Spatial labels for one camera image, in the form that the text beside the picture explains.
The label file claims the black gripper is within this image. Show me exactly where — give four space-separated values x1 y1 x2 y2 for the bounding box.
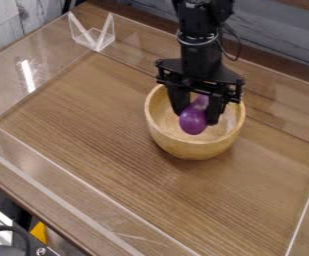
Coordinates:
156 59 245 126

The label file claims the purple toy eggplant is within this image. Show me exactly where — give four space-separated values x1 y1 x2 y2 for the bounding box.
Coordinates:
180 95 209 135

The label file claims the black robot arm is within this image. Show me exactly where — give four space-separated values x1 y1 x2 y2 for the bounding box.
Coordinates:
156 0 245 126

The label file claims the brown wooden bowl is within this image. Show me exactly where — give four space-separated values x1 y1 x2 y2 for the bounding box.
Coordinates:
145 84 247 160

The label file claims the black and yellow device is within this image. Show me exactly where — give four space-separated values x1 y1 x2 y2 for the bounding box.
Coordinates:
13 221 88 256

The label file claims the clear acrylic corner bracket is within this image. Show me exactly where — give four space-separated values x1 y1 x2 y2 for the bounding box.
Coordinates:
68 13 116 52

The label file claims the clear acrylic tray wall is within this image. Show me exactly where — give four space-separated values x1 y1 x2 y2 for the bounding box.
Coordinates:
0 127 200 256

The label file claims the black cable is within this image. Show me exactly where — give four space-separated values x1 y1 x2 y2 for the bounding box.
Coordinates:
0 225 32 256

